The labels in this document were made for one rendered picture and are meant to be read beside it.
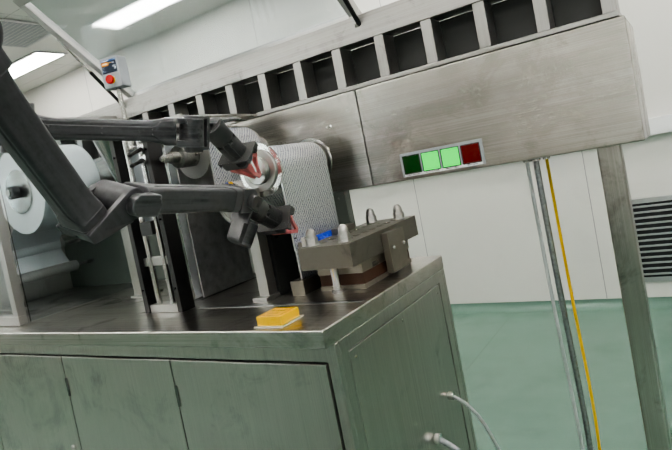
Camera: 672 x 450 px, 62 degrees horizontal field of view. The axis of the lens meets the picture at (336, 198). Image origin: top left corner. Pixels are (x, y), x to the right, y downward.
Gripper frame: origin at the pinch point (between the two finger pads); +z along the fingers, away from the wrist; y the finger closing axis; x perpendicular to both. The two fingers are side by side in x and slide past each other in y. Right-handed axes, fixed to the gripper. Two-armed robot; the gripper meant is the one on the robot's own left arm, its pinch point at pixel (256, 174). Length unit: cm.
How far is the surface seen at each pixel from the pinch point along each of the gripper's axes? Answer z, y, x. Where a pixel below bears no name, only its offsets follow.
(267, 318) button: 5.2, 15.0, -38.4
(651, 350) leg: 81, 85, -10
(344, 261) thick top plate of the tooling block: 16.7, 23.1, -17.5
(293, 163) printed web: 7.1, 4.6, 8.8
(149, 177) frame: -6.8, -33.6, -1.7
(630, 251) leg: 61, 83, 10
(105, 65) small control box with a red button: -24, -59, 35
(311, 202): 18.7, 5.4, 3.6
